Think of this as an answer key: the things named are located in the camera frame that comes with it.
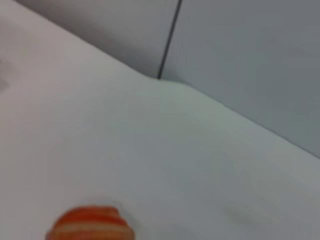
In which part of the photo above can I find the orange striped bread loaf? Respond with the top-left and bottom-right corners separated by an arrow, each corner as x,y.
45,205 -> 136,240

